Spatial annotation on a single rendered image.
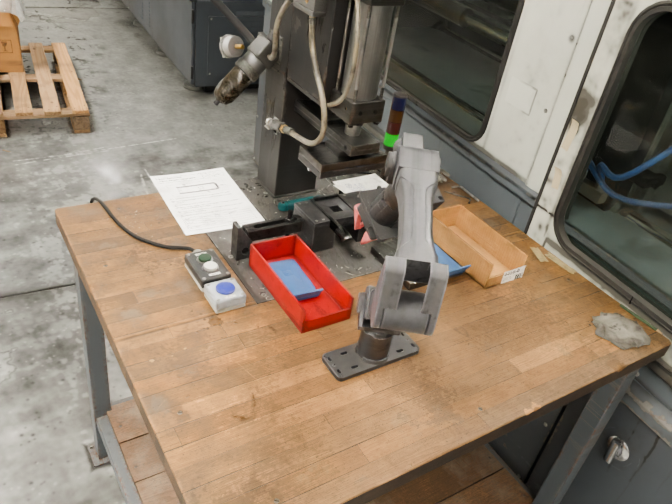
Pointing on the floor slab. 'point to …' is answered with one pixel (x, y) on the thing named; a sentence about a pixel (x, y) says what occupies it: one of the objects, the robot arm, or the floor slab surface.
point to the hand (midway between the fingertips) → (362, 234)
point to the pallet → (77, 108)
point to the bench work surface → (486, 375)
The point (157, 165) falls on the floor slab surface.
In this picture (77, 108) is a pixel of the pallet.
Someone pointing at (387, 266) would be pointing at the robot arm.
